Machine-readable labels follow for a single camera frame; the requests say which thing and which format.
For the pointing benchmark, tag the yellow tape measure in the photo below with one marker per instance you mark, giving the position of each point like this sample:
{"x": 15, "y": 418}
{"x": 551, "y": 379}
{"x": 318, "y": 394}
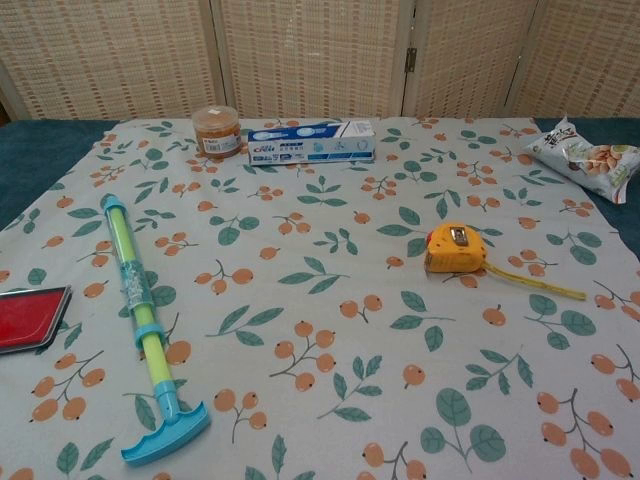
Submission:
{"x": 452, "y": 252}

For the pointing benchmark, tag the blue white toothpaste box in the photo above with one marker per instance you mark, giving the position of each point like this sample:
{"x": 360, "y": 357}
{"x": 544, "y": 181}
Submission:
{"x": 310, "y": 145}

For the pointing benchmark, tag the clear jar with orange contents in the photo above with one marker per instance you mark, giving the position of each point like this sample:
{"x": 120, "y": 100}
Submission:
{"x": 217, "y": 137}

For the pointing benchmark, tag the woven bamboo folding screen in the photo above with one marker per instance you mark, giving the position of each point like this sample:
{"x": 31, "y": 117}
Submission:
{"x": 310, "y": 50}

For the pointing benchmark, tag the blue green toy water pump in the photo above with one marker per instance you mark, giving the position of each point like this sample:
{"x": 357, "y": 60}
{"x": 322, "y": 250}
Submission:
{"x": 131, "y": 280}

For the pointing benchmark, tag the metal screen hinge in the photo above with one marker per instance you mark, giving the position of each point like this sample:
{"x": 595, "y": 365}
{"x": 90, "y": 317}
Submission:
{"x": 411, "y": 59}

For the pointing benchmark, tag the pale green snack bag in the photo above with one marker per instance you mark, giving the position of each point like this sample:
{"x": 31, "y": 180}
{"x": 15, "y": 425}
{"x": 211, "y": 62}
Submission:
{"x": 590, "y": 160}

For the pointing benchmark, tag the red flat box black rim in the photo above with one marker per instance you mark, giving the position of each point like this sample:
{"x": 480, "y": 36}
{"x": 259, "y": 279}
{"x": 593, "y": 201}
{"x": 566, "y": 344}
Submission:
{"x": 27, "y": 315}

